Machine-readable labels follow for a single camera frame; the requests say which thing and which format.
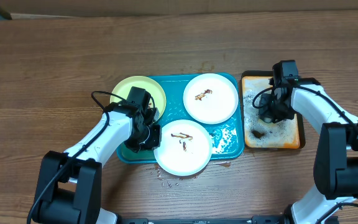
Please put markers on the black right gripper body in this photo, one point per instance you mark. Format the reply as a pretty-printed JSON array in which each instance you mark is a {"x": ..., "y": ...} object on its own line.
[{"x": 275, "y": 109}]

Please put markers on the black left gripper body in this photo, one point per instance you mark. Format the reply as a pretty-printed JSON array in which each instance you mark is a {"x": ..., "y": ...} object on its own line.
[{"x": 148, "y": 137}]

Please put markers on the yellow plate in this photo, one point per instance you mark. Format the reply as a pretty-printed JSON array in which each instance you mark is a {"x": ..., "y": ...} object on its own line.
[{"x": 123, "y": 88}]

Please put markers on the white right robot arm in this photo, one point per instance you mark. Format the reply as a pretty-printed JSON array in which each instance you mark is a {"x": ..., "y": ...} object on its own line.
[{"x": 335, "y": 170}]

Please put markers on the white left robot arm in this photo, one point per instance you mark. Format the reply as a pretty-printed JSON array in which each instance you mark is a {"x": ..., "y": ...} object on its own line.
[{"x": 69, "y": 184}]

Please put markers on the orange soapy tray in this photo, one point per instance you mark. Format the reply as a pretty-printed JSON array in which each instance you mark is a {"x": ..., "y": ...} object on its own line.
[{"x": 286, "y": 134}]

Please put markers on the white plate with sauce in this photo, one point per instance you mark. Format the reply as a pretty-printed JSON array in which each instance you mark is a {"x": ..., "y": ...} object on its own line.
[{"x": 210, "y": 98}]

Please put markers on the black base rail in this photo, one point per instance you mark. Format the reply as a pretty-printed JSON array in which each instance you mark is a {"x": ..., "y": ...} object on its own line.
[{"x": 258, "y": 219}]

